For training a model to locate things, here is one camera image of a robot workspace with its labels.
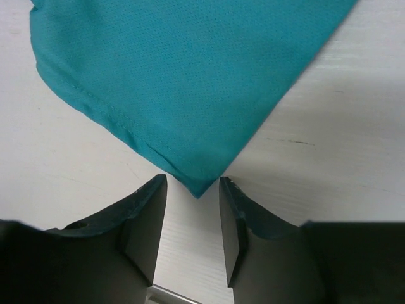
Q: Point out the teal polo shirt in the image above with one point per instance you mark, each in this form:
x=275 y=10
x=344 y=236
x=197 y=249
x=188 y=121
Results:
x=185 y=84

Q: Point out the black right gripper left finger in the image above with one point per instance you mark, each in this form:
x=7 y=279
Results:
x=107 y=257

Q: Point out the aluminium table edge rail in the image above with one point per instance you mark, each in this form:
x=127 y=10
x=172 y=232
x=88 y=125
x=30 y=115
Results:
x=159 y=295

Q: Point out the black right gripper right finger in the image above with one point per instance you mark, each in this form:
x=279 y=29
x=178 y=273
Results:
x=269 y=260

